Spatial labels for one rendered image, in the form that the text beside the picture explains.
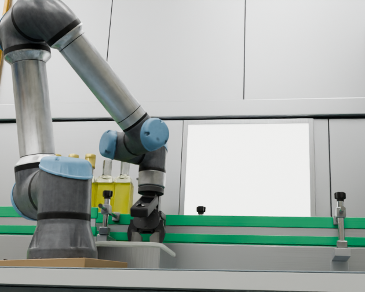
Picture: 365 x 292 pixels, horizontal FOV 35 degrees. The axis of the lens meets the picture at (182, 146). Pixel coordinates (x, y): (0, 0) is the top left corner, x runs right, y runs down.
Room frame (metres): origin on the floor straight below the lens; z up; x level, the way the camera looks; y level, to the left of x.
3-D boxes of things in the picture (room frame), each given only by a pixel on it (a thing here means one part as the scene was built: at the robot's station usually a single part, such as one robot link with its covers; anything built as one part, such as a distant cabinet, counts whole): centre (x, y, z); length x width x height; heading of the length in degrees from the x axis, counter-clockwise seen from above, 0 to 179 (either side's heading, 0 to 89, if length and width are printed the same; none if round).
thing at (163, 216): (1.57, 0.08, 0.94); 0.09 x 0.08 x 0.12; 169
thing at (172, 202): (1.89, 0.02, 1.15); 0.90 x 0.03 x 0.34; 80
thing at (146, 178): (1.56, 0.08, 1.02); 0.08 x 0.08 x 0.05
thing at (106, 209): (1.66, 0.20, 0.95); 0.17 x 0.03 x 0.12; 170
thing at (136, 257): (1.57, 0.10, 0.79); 0.27 x 0.17 x 0.08; 170
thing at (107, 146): (1.49, 0.15, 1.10); 0.11 x 0.11 x 0.08; 34
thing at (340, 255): (1.55, -0.43, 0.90); 0.17 x 0.05 x 0.23; 170
